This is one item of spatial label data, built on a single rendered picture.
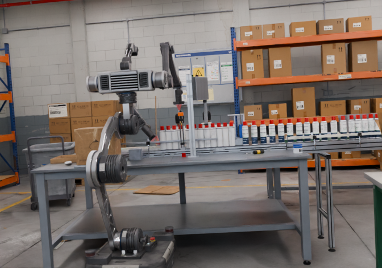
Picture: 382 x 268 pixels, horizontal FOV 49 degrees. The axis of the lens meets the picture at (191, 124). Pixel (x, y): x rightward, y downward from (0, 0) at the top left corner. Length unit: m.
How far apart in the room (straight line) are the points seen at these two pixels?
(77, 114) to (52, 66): 2.12
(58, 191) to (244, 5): 4.72
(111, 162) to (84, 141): 0.65
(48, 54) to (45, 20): 0.69
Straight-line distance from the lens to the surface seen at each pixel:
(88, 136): 3.20
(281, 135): 3.56
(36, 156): 5.67
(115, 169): 2.58
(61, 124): 7.13
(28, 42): 9.20
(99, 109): 6.93
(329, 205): 3.58
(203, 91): 3.42
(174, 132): 3.51
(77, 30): 8.72
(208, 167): 3.13
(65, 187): 5.71
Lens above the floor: 1.27
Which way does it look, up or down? 3 degrees down
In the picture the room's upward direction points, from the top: 3 degrees counter-clockwise
